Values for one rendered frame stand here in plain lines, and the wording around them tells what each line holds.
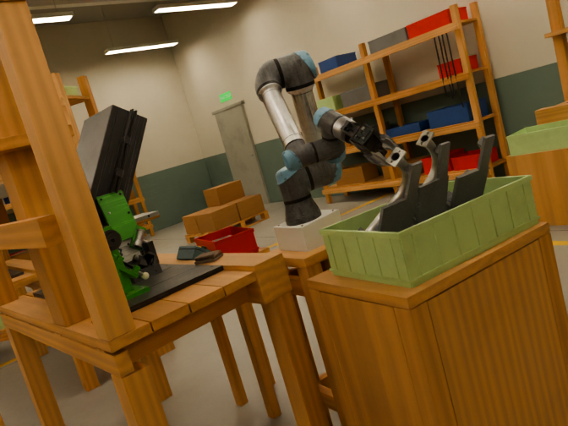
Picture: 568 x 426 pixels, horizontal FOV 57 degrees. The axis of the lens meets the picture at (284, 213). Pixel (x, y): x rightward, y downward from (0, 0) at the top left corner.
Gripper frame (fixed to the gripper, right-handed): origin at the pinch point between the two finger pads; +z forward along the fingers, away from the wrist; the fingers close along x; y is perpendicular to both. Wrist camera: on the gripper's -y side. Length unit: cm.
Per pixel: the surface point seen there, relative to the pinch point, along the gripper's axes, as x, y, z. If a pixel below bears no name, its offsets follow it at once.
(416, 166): 1.3, -3.1, 5.0
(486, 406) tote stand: -45, -47, 49
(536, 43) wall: 277, -408, -233
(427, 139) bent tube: 12.9, -13.5, -4.7
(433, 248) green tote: -15.6, -13.7, 20.0
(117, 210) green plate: -76, 6, -96
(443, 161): 10.4, -18.5, 1.8
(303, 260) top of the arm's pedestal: -45, -27, -26
